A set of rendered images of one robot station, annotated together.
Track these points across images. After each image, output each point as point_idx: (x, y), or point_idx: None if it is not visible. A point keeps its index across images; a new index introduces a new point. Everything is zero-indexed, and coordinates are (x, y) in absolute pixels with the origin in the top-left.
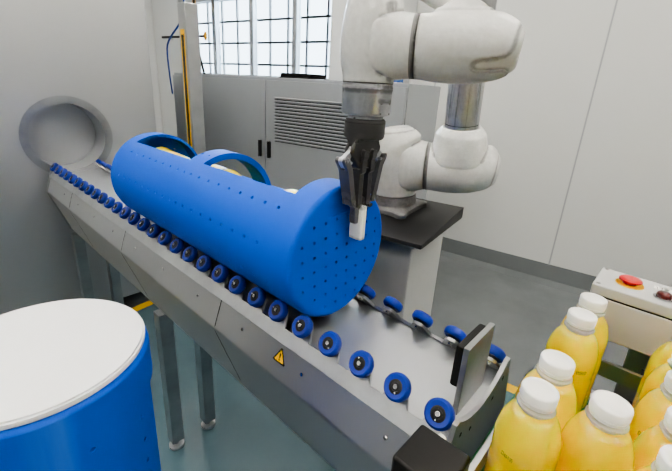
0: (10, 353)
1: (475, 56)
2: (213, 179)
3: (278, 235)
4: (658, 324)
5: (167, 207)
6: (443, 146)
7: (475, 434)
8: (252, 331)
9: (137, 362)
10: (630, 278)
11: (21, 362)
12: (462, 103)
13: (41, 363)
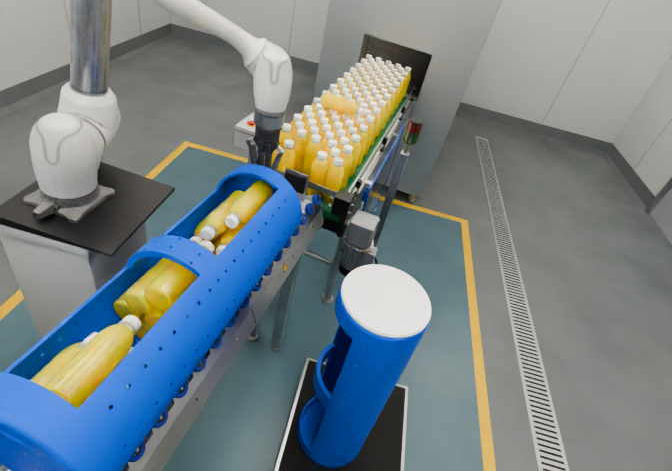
0: (394, 303)
1: None
2: (244, 245)
3: (296, 208)
4: None
5: (226, 318)
6: (107, 113)
7: None
8: (271, 283)
9: None
10: (252, 122)
11: (395, 294)
12: (107, 70)
13: (390, 288)
